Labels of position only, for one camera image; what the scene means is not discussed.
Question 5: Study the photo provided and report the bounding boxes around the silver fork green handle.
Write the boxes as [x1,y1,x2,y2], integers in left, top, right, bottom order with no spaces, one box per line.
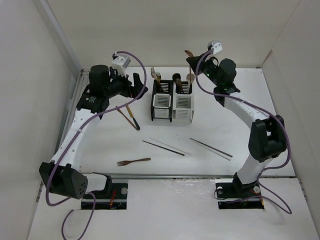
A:
[155,71,162,89]

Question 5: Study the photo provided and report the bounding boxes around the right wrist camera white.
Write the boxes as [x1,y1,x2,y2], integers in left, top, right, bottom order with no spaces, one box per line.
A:
[207,40,223,55]

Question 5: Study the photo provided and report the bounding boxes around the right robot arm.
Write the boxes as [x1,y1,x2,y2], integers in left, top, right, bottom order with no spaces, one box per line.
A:
[186,50,290,199]

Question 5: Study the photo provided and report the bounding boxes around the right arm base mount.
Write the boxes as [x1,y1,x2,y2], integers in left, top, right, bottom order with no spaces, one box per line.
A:
[214,179,265,210]

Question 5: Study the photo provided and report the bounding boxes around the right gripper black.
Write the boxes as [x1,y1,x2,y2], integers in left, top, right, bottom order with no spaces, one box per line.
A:
[185,51,222,87]

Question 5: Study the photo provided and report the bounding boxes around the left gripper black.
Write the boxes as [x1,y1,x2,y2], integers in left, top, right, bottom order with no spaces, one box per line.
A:
[104,67,148,100]

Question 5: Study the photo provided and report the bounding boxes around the aluminium rail left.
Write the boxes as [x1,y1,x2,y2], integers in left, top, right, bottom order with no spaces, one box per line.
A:
[54,68,90,153]

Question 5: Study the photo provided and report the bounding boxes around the black chopstick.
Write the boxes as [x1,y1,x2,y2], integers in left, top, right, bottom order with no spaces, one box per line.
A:
[142,140,185,156]
[189,137,233,158]

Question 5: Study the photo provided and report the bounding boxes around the aluminium rail front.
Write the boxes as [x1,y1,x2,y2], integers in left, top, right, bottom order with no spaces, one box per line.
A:
[109,174,296,185]

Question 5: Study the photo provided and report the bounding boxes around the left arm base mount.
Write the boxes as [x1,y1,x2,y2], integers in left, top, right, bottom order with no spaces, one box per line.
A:
[80,172,128,210]

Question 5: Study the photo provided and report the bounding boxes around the black utensil container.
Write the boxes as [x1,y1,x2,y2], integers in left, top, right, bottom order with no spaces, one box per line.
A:
[150,79,174,122]

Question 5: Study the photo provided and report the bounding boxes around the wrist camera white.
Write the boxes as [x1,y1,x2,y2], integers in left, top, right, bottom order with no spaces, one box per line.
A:
[111,52,131,77]
[207,40,223,55]

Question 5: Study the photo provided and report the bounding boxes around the white utensil container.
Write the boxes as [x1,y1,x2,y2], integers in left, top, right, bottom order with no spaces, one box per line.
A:
[172,81,195,124]

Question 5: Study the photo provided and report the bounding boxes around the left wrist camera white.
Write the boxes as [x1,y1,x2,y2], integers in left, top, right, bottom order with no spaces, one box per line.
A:
[111,52,131,77]

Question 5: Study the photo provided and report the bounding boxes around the black chopstick right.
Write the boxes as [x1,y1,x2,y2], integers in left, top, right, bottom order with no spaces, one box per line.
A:
[189,137,233,158]

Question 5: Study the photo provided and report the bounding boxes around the copper fork long handle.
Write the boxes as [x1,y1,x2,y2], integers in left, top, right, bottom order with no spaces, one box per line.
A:
[150,67,157,81]

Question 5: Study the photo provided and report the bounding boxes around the dark brown fork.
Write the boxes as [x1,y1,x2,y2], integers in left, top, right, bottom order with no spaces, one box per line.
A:
[117,157,151,166]

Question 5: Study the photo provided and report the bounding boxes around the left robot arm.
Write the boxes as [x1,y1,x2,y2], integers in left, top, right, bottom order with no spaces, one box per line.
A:
[39,65,148,206]

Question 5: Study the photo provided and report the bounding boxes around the black chopstick left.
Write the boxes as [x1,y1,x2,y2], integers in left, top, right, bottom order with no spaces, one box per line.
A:
[142,140,185,156]

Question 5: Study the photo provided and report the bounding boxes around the aluminium rail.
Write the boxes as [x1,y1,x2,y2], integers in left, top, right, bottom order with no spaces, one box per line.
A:
[109,174,296,185]
[54,68,90,153]

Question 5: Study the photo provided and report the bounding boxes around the black spoon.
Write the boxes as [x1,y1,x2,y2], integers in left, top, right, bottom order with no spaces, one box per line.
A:
[172,73,181,85]

